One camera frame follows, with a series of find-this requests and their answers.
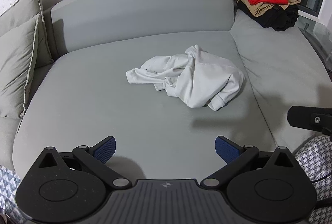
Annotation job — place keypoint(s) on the folded tan garment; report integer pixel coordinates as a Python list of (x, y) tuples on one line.
[(262, 9)]

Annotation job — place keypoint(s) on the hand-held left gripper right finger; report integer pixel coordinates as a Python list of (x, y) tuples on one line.
[(227, 149)]

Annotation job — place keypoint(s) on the folded black garment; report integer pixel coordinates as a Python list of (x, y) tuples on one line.
[(275, 19)]

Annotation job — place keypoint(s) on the glass table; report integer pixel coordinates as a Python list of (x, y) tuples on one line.
[(319, 35)]

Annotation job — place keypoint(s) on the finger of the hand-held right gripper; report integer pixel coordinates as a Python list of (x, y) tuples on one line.
[(303, 116)]

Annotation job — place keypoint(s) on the light grey garment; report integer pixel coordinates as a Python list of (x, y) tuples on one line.
[(103, 99)]

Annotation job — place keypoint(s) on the small grey cushion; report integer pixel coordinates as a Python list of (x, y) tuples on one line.
[(15, 66)]

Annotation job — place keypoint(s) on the white sweatshirt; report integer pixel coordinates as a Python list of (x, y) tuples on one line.
[(202, 76)]

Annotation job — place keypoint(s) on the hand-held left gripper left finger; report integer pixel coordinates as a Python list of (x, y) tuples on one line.
[(105, 149)]

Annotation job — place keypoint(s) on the large grey cushion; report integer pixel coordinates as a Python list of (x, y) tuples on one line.
[(39, 32)]

